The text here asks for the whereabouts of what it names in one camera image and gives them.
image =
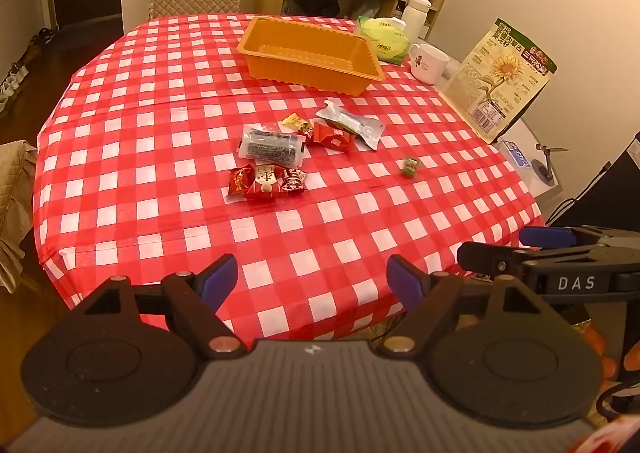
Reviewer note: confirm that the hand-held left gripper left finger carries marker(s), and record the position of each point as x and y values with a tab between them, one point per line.
222	279

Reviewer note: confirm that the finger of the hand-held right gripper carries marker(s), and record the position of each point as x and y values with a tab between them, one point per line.
490	258
545	235

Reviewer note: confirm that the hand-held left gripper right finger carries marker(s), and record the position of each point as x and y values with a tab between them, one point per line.
402	284

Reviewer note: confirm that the bright red candy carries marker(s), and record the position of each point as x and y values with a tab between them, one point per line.
239	181

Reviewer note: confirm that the white and red candy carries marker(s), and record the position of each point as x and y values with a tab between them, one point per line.
265	179

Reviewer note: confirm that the green candy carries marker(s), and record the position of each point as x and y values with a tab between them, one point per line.
410	166

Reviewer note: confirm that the dark red candy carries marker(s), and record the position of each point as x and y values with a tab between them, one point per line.
294	180

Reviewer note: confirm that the clear packet of dark bars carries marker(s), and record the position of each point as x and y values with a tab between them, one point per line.
270	148

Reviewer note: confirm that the clear candy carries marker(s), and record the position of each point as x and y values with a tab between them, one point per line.
272	128

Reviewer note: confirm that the red snack packet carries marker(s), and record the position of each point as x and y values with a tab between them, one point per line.
334	138

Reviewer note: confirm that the silver vacuum snack packet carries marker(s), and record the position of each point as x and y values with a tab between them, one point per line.
360	128

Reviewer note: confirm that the small red candy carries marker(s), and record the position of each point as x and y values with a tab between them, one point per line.
306	134

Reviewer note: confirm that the yellow candy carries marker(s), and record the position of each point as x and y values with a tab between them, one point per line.
295	121

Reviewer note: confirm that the orange plastic tray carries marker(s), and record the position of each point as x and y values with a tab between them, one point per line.
300	58

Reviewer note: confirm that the grey desk stand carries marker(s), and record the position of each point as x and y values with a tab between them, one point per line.
544	170

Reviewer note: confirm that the black board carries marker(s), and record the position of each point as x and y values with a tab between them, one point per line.
605	188

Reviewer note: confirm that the blue and white small box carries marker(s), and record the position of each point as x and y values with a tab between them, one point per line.
517	153

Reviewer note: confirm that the red checked tablecloth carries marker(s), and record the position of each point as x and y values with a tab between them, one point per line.
150	133

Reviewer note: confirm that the sunflower seed bag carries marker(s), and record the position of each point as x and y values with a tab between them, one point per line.
495	78

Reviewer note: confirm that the white mug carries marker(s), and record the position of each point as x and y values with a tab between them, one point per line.
427	63

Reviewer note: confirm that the green tissue pack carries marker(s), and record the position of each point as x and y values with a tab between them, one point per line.
382	40

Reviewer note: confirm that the white thermos bottle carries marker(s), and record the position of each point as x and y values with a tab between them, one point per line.
416	15

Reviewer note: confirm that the row of shoes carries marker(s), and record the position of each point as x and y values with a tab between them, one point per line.
20	68

